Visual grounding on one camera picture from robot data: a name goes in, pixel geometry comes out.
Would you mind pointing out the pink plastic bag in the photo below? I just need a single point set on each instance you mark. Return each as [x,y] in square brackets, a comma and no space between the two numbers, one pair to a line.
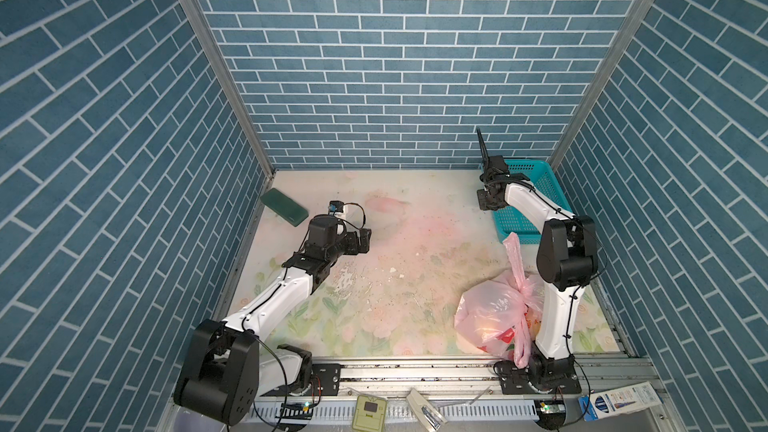
[500,316]

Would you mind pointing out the teal plastic basket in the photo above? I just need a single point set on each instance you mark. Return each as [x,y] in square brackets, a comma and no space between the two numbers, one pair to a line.
[534,196]

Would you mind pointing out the grey aluminium corner post left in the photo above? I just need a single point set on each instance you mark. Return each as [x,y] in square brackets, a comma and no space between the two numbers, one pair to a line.
[205,36]

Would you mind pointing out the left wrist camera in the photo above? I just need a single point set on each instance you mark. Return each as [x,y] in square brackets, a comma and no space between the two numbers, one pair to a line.
[337,208]

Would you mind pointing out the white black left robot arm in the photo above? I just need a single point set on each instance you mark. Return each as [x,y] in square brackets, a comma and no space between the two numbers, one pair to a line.
[228,363]

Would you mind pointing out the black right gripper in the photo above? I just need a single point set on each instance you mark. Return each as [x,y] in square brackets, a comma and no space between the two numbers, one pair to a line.
[482,202]

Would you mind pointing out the white small device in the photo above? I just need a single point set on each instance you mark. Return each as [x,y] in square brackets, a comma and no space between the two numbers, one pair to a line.
[425,412]

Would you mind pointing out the green rectangular box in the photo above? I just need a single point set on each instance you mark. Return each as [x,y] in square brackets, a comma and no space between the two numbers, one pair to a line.
[284,206]

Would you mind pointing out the blue white paper box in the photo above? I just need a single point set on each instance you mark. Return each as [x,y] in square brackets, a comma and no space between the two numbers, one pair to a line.
[619,401]

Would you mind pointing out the grey aluminium corner post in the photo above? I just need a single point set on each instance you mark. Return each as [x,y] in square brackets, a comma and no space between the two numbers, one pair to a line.
[205,36]
[620,43]

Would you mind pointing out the green digital timer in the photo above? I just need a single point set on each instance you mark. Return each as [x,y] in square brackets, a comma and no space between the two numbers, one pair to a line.
[370,414]

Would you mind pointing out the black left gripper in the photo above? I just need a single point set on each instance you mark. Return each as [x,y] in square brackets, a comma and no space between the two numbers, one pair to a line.
[363,246]

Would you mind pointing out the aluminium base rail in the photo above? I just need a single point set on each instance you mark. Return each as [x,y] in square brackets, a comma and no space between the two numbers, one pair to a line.
[464,376]

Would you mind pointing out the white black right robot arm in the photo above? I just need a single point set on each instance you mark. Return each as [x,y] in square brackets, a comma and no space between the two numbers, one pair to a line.
[567,261]

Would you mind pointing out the grey aluminium corner post right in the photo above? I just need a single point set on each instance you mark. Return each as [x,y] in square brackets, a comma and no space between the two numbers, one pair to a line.
[620,43]

